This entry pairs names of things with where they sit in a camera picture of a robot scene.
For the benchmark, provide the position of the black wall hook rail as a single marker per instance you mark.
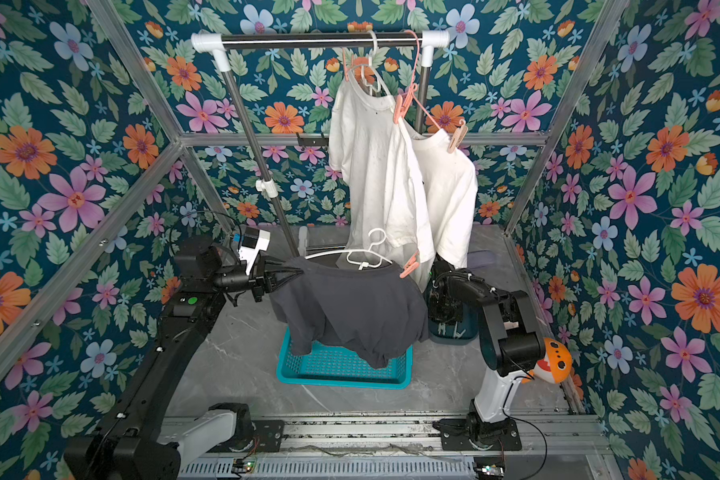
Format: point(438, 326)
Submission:
point(312, 140)

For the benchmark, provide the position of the pink clothespin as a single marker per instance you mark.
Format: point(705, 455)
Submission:
point(403, 102)
point(410, 266)
point(347, 61)

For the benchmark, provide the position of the beige clothespin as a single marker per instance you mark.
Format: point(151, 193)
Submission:
point(458, 136)

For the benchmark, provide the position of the white steel clothes rack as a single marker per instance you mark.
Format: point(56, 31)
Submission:
point(218, 45)

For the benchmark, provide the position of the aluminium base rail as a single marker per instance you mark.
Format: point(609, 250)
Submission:
point(418, 445)

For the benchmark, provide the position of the plain white t-shirt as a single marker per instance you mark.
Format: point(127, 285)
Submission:
point(375, 155)

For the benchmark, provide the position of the white plastic hanger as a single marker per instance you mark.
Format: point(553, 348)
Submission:
point(364, 71)
point(354, 257)

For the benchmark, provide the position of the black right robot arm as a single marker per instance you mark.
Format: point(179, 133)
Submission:
point(510, 344)

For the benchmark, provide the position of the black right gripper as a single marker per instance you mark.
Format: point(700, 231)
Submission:
point(444, 307)

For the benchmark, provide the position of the teal clothespin tray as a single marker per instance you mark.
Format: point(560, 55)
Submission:
point(454, 334)

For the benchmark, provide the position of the teal laundry basket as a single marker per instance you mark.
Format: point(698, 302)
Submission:
point(339, 367)

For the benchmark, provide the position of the white printed t-shirt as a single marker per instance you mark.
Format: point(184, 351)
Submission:
point(450, 187)

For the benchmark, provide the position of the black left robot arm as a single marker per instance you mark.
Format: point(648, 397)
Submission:
point(128, 442)

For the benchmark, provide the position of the pink wire hanger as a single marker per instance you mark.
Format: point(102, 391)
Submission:
point(426, 43)

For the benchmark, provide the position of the orange plush toy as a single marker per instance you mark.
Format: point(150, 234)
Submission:
point(556, 365)

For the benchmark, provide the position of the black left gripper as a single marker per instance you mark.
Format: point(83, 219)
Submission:
point(263, 283)

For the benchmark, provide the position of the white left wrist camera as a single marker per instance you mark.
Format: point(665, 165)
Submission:
point(252, 242)

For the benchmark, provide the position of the dark grey t-shirt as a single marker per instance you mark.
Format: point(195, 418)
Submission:
point(373, 312)

